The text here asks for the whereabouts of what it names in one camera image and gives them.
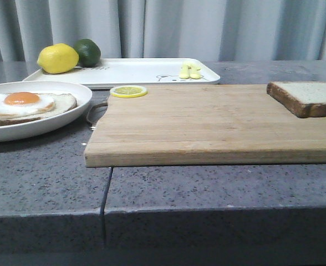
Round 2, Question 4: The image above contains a white bread slice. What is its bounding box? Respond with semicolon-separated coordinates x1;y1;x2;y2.
266;81;326;118

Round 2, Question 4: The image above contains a white round plate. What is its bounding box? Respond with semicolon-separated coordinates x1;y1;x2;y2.
0;81;92;142

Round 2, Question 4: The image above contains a fried egg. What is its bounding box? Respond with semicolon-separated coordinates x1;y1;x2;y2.
0;92;55;119

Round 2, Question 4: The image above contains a white bear-print tray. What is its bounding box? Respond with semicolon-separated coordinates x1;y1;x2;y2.
25;58;220;90

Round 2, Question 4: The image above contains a wooden cutting board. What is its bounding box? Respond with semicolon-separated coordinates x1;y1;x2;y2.
84;84;326;167

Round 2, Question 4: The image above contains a lemon slice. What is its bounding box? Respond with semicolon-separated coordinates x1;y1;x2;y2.
110;85;148;98

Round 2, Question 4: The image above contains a yellow plastic knife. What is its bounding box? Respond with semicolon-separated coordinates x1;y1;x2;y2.
188;63;202;79

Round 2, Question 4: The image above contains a green lime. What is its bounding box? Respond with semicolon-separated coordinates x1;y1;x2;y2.
73;39;101;67

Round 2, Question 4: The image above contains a yellow lemon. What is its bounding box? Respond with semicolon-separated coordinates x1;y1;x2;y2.
37;43;79;74

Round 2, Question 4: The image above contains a grey curtain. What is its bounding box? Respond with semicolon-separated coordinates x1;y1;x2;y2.
0;1;326;62

